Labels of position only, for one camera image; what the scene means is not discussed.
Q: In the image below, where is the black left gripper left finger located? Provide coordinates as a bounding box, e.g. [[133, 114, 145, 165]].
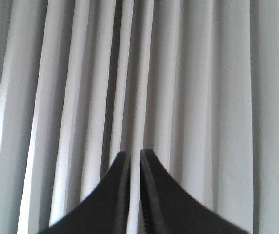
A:
[[41, 152, 131, 234]]

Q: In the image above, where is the white pleated curtain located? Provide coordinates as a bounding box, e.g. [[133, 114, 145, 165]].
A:
[[0, 0, 279, 234]]

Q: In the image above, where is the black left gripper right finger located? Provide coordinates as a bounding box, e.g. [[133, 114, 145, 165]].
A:
[[140, 149, 247, 234]]

